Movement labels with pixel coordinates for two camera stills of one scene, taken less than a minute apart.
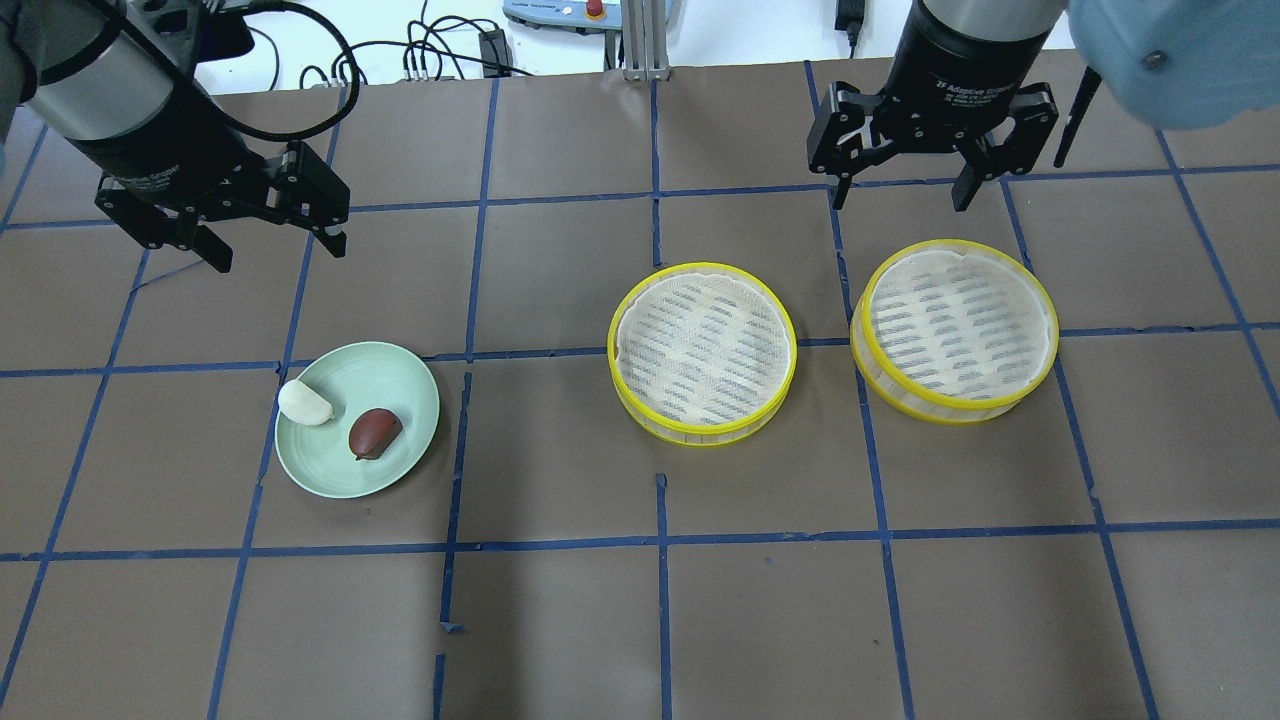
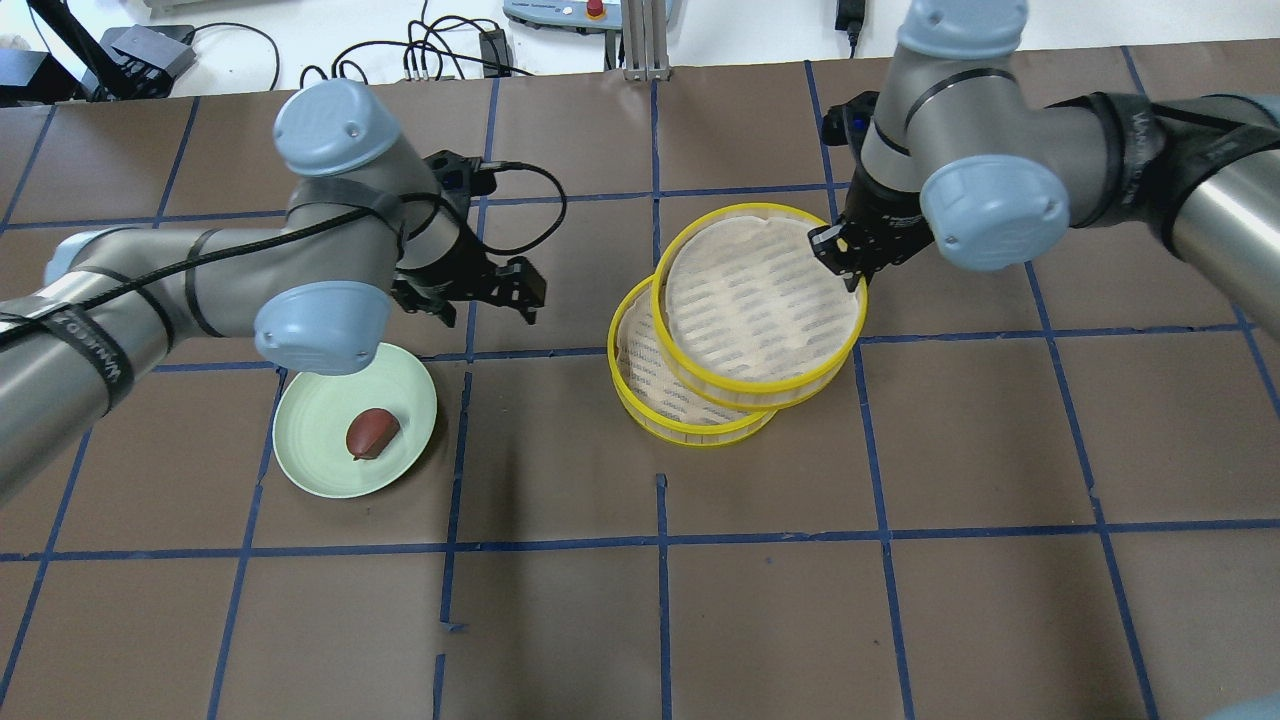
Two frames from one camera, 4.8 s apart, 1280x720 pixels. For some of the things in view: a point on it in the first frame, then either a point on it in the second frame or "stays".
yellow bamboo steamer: (951, 332) to (747, 312)
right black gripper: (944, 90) to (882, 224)
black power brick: (495, 52) stays
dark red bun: (373, 432) stays
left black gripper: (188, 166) to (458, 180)
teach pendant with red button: (578, 16) stays
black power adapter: (849, 18) stays
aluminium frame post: (645, 40) stays
